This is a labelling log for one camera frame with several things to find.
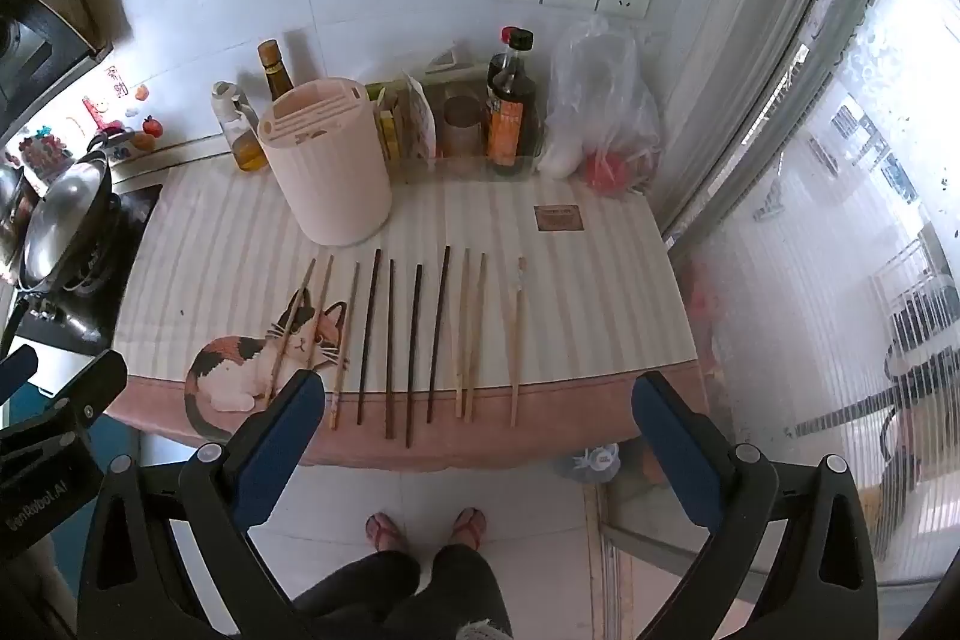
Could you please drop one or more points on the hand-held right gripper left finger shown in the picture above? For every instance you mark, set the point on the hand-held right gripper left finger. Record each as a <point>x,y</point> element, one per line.
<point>277,437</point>

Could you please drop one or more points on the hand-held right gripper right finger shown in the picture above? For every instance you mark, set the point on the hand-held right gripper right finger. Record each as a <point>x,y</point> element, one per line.
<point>675,452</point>

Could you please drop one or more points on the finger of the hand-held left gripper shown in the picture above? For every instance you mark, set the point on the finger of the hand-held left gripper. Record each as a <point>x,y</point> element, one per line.
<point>15,374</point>
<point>94,385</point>

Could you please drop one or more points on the light chopstick with pale band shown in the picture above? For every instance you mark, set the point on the light chopstick with pale band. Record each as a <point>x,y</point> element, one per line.
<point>517,347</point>

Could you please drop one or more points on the pale pink utensil holder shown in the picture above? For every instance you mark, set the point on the pale pink utensil holder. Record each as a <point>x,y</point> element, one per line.
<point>322,168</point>

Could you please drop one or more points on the white plastic item under table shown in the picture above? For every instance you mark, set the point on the white plastic item under table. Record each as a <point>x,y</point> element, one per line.
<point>596,460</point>

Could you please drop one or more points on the person's left leg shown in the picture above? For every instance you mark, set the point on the person's left leg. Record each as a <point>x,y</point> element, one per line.
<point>367,587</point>

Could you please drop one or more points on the person's leg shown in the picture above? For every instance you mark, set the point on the person's leg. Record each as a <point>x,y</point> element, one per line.
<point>367,587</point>
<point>469,580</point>

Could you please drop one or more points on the steel pot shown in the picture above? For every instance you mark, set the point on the steel pot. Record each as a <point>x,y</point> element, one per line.
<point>9,197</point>

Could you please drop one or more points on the person's right leg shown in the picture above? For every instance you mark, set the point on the person's right leg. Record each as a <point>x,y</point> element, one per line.
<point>469,580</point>

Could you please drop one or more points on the sliding glass door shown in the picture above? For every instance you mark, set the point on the sliding glass door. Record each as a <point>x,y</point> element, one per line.
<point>810,235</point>

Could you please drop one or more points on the red item in bag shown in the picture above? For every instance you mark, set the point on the red item in bag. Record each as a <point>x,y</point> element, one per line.
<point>609,171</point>

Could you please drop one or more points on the white cap oil bottle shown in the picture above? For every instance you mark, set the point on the white cap oil bottle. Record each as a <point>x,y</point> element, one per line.
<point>236,123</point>

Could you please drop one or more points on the white pouch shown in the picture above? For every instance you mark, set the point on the white pouch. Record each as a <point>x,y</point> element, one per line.
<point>562,156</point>

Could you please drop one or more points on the range hood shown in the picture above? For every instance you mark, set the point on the range hood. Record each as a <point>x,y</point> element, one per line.
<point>37,48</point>

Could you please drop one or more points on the gold cap oil bottle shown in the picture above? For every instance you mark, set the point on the gold cap oil bottle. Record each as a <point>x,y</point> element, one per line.
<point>274,74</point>

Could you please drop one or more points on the brown cylindrical cup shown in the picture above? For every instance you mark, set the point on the brown cylindrical cup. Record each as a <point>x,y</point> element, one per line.
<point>461,123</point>

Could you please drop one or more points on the black cap orange label bottle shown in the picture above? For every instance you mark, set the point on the black cap orange label bottle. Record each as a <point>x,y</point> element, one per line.
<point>514,115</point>

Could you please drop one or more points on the clear plastic bag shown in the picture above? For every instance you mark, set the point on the clear plastic bag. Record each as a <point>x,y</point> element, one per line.
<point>600,85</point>

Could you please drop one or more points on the white triangular packet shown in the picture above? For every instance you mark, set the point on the white triangular packet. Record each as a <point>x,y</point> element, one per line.
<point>450,61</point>

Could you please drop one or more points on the red cap sauce bottle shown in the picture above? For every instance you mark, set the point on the red cap sauce bottle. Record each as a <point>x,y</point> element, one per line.
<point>509,35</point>

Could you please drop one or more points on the colourful wall stickers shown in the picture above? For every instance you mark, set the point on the colourful wall stickers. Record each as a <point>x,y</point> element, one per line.
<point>112,108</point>

